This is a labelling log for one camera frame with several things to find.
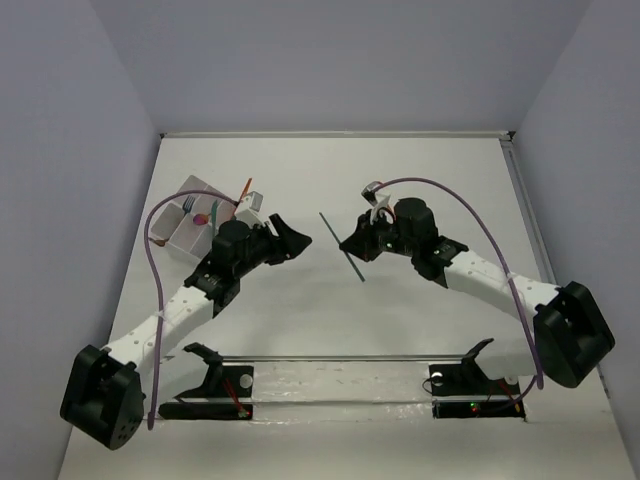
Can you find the teal plastic knife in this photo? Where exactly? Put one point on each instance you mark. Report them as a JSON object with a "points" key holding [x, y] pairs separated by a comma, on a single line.
{"points": [[213, 217]]}

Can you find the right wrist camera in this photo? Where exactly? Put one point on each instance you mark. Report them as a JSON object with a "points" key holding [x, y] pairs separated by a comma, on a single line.
{"points": [[378, 201]]}

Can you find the aluminium table rail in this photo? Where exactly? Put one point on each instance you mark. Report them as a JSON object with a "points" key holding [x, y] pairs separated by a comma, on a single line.
{"points": [[535, 235]]}

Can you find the orange plastic chopstick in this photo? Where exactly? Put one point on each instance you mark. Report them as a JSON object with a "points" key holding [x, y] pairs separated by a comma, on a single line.
{"points": [[244, 192]]}

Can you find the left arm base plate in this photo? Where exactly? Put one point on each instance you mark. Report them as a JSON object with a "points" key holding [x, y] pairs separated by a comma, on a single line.
{"points": [[211, 391]]}

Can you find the copper fork short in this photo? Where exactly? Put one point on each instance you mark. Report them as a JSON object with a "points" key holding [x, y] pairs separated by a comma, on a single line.
{"points": [[159, 243]]}

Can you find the white divided organizer tray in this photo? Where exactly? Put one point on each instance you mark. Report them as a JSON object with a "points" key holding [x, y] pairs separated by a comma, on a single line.
{"points": [[185, 240]]}

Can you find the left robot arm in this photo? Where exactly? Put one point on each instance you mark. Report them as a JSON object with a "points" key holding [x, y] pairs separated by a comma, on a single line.
{"points": [[104, 396]]}

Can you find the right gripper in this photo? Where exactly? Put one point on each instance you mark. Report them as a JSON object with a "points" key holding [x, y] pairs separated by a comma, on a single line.
{"points": [[360, 242]]}

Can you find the blue plastic fork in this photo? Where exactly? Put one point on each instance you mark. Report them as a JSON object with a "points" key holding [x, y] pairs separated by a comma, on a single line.
{"points": [[187, 205]]}

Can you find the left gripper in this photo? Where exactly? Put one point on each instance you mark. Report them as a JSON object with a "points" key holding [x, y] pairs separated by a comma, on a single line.
{"points": [[272, 239]]}

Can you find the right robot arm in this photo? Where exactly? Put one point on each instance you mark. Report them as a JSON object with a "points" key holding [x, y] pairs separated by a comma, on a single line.
{"points": [[565, 333]]}

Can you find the orange purple spoon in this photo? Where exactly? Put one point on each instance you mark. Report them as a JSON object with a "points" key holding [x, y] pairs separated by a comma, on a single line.
{"points": [[201, 219]]}

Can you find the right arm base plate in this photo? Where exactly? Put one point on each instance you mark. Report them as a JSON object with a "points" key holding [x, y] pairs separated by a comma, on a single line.
{"points": [[455, 397]]}

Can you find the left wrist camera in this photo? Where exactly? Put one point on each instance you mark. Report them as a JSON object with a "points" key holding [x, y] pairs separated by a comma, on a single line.
{"points": [[248, 209]]}

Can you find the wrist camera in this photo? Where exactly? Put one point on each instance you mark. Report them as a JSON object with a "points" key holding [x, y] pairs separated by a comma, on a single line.
{"points": [[378, 201], [248, 209]]}

